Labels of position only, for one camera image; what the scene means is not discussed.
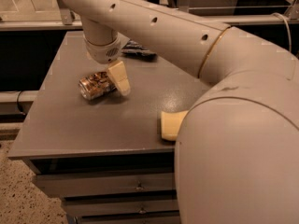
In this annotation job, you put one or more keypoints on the yellow sponge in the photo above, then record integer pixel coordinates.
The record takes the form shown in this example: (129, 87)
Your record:
(170, 124)

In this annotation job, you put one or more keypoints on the grey drawer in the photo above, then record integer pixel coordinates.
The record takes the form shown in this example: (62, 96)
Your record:
(134, 206)
(166, 218)
(93, 184)

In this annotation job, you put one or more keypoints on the blue chip bag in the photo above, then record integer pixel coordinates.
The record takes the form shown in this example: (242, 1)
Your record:
(133, 48)

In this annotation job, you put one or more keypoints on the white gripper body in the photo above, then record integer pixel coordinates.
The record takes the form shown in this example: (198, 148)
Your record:
(103, 53)

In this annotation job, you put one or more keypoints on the top grey drawer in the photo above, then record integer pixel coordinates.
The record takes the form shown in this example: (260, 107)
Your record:
(93, 184)

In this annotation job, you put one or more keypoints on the orange soda can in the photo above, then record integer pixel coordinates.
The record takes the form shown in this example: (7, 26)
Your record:
(95, 85)

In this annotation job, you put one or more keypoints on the grey metal railing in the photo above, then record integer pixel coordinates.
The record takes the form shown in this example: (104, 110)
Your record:
(235, 12)

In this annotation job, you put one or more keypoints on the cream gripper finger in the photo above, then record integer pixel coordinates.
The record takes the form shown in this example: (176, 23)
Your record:
(117, 73)

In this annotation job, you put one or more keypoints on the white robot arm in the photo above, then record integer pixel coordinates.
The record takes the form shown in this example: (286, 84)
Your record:
(237, 150)

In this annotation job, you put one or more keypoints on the bottom grey drawer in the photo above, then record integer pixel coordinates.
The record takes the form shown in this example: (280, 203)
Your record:
(166, 218)

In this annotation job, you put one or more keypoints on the middle grey drawer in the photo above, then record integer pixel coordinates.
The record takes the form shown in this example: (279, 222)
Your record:
(134, 206)

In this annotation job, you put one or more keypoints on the grey drawer cabinet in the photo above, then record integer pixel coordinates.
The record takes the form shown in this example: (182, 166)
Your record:
(65, 134)

